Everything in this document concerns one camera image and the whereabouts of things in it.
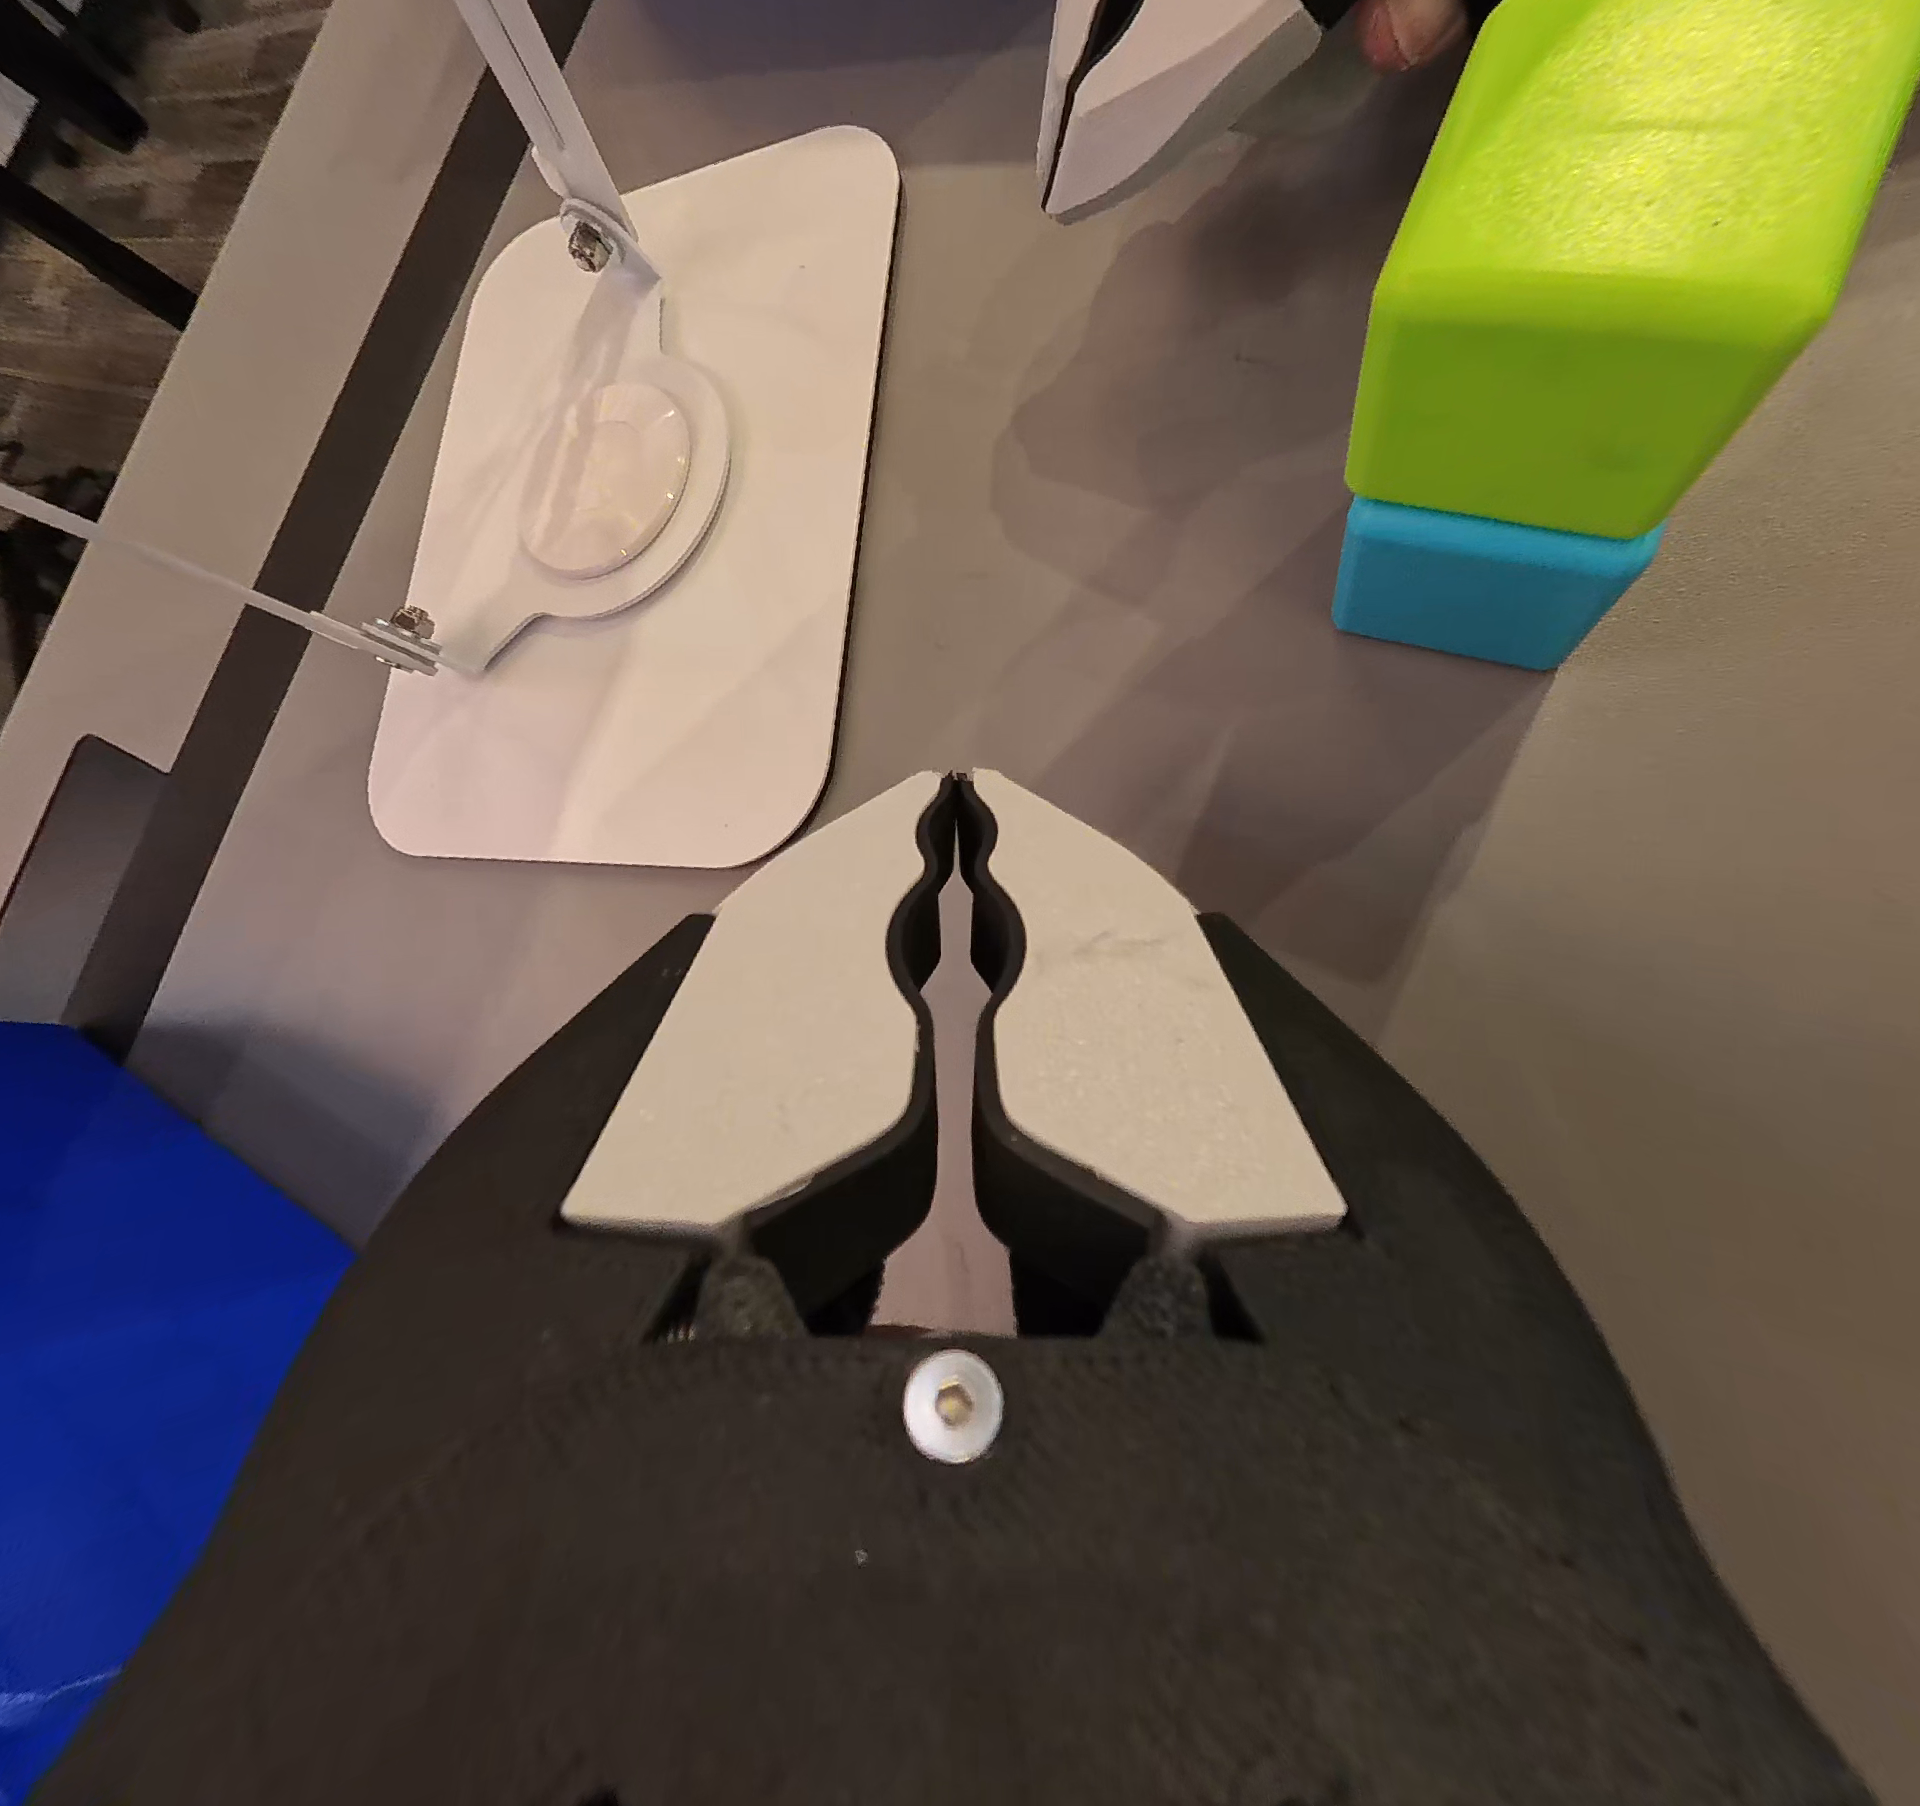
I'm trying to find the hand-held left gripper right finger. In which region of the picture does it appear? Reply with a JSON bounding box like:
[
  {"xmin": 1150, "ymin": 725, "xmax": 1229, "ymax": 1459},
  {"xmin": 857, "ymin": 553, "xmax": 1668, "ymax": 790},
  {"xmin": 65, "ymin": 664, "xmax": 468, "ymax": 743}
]
[{"xmin": 961, "ymin": 769, "xmax": 1347, "ymax": 1237}]

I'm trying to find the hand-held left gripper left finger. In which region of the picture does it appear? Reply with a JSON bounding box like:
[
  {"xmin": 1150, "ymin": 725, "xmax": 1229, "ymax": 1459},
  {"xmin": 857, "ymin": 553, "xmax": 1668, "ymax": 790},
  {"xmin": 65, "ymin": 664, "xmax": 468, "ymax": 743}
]
[{"xmin": 559, "ymin": 771, "xmax": 963, "ymax": 1237}]

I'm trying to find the green cube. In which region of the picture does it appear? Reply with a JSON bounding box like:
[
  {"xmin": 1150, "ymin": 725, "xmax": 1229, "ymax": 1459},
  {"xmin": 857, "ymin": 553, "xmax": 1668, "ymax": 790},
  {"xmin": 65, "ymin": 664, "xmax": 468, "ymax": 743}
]
[{"xmin": 1343, "ymin": 0, "xmax": 1920, "ymax": 540}]

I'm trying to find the light blue cube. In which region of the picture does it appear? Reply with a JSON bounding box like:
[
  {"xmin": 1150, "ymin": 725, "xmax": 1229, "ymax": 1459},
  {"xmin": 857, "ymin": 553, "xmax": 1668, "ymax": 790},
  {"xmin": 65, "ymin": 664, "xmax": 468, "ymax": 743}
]
[{"xmin": 1332, "ymin": 491, "xmax": 1668, "ymax": 671}]

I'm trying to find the blue plastic bin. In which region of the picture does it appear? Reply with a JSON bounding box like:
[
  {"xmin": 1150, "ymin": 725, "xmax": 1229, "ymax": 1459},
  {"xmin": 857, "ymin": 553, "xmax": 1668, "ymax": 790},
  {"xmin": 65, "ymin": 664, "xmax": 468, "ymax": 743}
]
[{"xmin": 0, "ymin": 1023, "xmax": 360, "ymax": 1806}]

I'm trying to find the grey desk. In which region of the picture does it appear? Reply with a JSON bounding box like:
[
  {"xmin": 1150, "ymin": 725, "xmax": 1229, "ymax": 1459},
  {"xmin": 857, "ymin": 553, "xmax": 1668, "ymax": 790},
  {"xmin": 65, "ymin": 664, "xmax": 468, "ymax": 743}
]
[{"xmin": 0, "ymin": 0, "xmax": 1920, "ymax": 1806}]

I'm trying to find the wooden document stand white base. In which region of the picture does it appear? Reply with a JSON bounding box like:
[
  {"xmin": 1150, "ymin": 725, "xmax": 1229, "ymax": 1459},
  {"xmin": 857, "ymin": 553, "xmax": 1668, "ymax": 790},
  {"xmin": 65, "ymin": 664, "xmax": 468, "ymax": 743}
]
[{"xmin": 0, "ymin": 0, "xmax": 906, "ymax": 871}]

